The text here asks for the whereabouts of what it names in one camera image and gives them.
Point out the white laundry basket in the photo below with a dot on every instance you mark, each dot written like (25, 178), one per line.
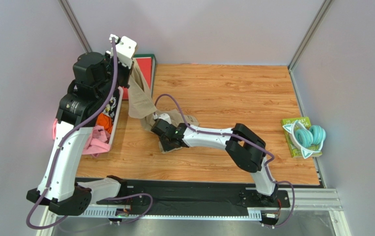
(117, 115)

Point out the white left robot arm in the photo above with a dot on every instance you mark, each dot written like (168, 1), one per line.
(97, 76)

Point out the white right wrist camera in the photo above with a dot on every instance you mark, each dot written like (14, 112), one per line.
(163, 116)

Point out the beige t-shirt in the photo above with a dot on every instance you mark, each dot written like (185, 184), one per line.
(142, 107)

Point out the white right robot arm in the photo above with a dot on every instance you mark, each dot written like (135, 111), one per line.
(245, 148)

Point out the green book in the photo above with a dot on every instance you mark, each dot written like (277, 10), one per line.
(286, 125)

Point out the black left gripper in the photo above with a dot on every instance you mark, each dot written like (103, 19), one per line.
(127, 71)

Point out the teal cat-ear headphones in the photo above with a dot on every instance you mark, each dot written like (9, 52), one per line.
(309, 141)

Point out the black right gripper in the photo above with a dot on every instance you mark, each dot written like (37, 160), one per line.
(158, 127)

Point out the pink t-shirt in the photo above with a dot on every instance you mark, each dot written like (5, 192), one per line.
(97, 142)

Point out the green folder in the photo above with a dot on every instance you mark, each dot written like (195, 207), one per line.
(154, 75)

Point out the black floral t-shirt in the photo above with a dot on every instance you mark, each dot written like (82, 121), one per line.
(111, 108)

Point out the aluminium frame rail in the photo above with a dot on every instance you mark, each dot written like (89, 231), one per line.
(313, 212)

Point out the orange t-shirt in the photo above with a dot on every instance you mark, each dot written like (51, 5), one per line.
(106, 122)

